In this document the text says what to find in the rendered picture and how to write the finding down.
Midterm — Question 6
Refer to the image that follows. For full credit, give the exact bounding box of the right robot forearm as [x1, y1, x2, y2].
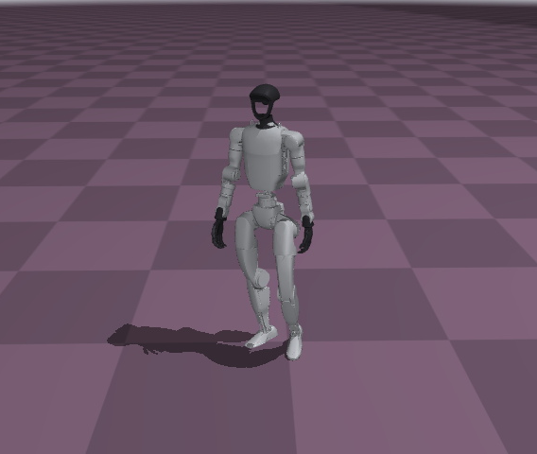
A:
[216, 167, 235, 218]

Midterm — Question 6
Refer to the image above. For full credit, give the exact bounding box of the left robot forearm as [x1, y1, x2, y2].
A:
[296, 174, 314, 223]

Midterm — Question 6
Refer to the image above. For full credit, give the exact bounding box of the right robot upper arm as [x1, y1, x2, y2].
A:
[222, 127, 245, 182]

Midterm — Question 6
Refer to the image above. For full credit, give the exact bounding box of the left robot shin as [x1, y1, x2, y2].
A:
[281, 285, 300, 337]

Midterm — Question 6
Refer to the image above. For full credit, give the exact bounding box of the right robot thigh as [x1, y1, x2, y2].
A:
[235, 210, 269, 288]

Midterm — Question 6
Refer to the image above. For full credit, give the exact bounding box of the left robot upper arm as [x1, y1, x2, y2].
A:
[282, 130, 305, 189]

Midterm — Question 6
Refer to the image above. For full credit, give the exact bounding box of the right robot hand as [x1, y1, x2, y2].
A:
[211, 207, 227, 249]

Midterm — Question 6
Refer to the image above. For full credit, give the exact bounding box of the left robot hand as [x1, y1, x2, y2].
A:
[298, 216, 314, 253]

